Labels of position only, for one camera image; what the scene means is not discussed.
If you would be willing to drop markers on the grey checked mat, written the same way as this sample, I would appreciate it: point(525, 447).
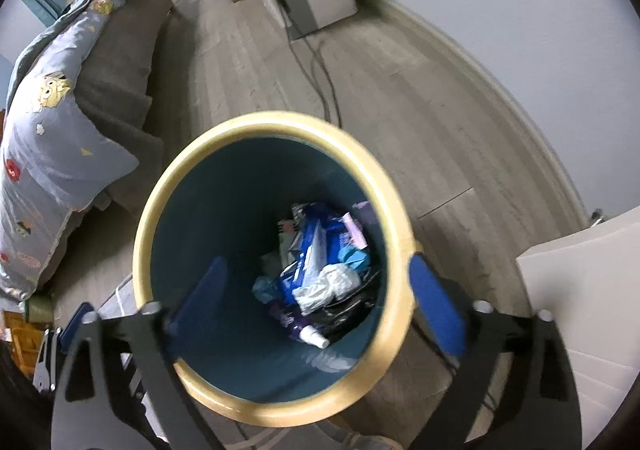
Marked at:
point(117, 302)

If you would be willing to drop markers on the blue printed blanket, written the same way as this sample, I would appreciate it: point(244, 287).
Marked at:
point(50, 150)

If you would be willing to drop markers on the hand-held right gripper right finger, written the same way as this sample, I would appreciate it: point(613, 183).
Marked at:
point(435, 300)

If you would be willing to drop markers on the green bin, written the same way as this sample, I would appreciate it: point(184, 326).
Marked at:
point(40, 310)

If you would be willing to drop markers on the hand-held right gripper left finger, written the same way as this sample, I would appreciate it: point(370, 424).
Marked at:
point(200, 300)

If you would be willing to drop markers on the blue face mask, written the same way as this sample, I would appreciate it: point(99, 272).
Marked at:
point(356, 260)

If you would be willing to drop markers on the white tissue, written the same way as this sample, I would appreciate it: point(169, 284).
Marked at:
point(330, 282)

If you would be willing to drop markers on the blue packet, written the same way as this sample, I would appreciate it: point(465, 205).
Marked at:
point(310, 250)

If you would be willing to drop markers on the lilac wrapper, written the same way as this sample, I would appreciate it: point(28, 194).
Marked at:
point(354, 230)

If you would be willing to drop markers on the black plastic bag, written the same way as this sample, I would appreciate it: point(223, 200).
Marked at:
point(350, 312)

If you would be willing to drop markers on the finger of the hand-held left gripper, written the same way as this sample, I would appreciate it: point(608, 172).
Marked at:
point(75, 325)

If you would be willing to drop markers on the wooden chair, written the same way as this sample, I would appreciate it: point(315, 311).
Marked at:
point(20, 335)

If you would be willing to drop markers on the teal trash bin yellow rim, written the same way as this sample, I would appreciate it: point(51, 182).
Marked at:
point(225, 210)

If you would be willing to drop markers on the grey bed sheet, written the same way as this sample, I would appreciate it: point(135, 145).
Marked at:
point(125, 80)

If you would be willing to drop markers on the white cabinet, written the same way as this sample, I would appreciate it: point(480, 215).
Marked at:
point(590, 310)

